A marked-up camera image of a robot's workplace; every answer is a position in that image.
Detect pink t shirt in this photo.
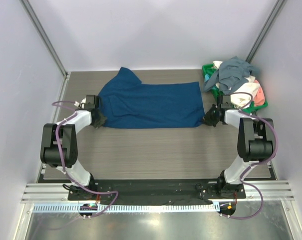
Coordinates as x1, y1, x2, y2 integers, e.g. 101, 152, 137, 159
254, 87, 265, 107

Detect slotted cable duct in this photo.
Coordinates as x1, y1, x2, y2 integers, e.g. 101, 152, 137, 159
32, 202, 220, 214

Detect blue t shirt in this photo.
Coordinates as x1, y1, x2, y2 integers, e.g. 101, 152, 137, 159
98, 67, 205, 129

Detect light blue cloth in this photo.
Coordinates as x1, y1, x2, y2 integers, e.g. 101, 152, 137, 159
204, 73, 211, 83

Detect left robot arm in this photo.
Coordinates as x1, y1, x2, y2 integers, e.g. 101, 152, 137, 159
40, 109, 106, 200

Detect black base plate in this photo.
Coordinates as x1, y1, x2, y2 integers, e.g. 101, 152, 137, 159
64, 177, 246, 205

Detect aluminium frame post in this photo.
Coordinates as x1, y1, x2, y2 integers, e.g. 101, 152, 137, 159
246, 0, 287, 63
19, 0, 68, 78

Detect right aluminium frame post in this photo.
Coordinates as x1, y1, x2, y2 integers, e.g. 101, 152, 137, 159
246, 0, 287, 63

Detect green plastic bin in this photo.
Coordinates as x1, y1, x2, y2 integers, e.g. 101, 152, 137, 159
202, 63, 268, 113

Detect grey t shirt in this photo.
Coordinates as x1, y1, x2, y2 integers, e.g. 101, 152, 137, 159
203, 56, 260, 95

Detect left aluminium frame post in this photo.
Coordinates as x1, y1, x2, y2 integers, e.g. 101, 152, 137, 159
19, 0, 68, 78

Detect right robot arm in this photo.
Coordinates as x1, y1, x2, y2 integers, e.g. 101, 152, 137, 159
201, 104, 278, 198

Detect white t shirt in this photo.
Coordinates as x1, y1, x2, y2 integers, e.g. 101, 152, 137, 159
213, 60, 261, 109

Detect aluminium rail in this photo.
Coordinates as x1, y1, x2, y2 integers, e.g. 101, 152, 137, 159
20, 180, 295, 204

